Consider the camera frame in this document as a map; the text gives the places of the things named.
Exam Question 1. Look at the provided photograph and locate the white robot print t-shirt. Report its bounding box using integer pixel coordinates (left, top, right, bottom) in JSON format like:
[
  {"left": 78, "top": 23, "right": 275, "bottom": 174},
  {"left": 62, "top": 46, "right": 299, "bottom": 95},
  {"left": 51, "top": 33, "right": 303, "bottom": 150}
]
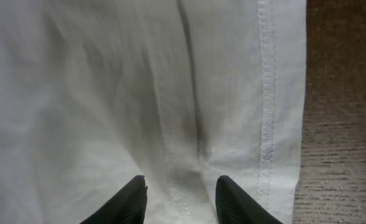
[{"left": 0, "top": 0, "right": 306, "bottom": 223}]

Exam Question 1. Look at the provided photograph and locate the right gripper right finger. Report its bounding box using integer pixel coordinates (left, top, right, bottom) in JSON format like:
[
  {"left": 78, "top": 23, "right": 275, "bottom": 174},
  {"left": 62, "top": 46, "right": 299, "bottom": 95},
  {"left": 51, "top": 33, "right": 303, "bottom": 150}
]
[{"left": 215, "top": 175, "right": 282, "bottom": 224}]

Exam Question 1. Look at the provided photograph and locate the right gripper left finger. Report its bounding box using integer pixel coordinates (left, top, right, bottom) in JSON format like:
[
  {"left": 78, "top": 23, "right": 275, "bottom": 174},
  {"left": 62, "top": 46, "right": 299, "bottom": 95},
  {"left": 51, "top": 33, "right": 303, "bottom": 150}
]
[{"left": 80, "top": 175, "right": 148, "bottom": 224}]

